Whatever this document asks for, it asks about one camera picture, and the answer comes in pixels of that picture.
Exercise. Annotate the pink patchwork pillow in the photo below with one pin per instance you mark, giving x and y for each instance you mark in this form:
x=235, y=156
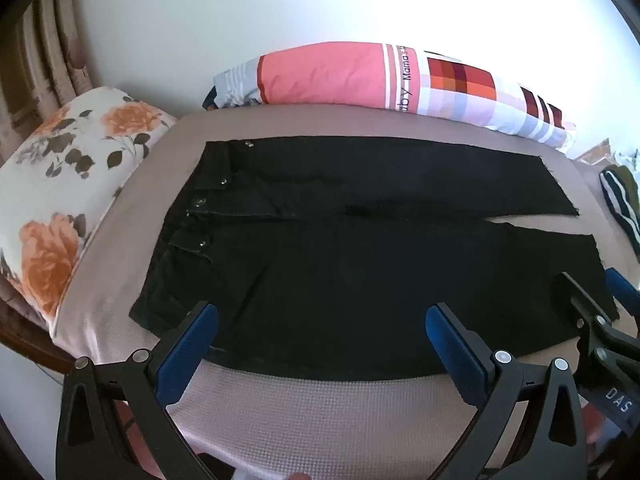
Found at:
x=350, y=77

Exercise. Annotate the floral pillow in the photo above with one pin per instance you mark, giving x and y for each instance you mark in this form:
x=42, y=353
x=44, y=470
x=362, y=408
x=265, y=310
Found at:
x=60, y=185

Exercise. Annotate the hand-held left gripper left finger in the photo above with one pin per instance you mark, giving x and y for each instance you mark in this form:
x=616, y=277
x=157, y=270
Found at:
x=192, y=340

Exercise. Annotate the black pants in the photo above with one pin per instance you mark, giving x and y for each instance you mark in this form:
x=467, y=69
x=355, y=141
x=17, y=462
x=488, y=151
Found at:
x=350, y=270

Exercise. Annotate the beige curtain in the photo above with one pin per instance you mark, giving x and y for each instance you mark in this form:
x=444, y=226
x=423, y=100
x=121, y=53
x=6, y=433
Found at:
x=35, y=50

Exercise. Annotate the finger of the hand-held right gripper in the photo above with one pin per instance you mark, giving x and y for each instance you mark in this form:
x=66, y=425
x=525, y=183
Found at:
x=622, y=287
x=587, y=297

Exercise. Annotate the tan cloth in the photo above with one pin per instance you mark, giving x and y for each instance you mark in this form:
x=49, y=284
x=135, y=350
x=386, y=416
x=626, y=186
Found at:
x=597, y=152

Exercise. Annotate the dark striped cloth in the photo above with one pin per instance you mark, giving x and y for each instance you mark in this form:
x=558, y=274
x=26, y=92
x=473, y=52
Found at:
x=622, y=205

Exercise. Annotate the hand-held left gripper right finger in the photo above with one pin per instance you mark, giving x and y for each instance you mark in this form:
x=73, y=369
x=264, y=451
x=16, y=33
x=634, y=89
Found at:
x=457, y=345

